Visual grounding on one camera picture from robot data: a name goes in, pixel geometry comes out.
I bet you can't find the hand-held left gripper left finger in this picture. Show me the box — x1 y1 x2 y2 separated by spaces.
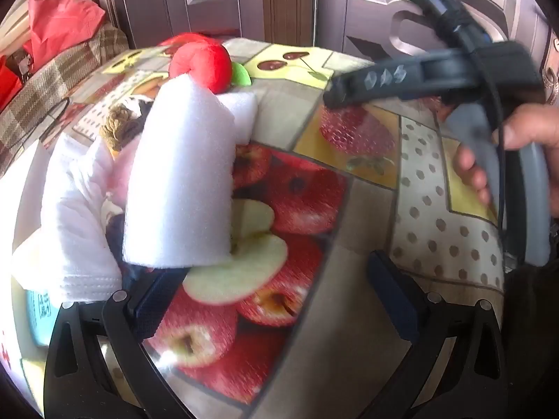
44 266 197 419

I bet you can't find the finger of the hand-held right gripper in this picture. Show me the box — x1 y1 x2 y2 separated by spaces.
323 52 438 109

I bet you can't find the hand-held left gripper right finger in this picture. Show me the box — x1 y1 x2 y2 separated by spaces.
367 251 507 419

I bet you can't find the white towel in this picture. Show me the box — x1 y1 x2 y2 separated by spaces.
12 133 143 304

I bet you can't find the large white sponge block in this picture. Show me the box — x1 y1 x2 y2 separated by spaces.
121 72 237 269

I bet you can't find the pink plush toy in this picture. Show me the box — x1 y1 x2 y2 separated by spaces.
105 144 140 201

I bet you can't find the small white sponge block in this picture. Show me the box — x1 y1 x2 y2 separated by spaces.
220 89 259 145

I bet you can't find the red plush apple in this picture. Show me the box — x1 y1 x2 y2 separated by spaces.
159 31 253 94

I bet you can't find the person's right hand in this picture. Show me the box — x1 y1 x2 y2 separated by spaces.
452 104 559 219

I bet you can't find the fruit printed tablecloth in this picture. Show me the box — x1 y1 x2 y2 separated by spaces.
0 37 507 419

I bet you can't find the teal packet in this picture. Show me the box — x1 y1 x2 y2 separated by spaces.
25 290 57 350

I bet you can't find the brown knitted plush toy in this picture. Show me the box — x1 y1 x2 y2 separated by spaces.
100 104 145 151

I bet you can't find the plaid sofa cover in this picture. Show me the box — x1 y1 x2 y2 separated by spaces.
0 22 129 162

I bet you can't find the red plastic bag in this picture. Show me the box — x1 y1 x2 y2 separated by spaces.
22 0 108 62

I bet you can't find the thin black cable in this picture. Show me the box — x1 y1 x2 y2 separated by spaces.
13 97 71 149

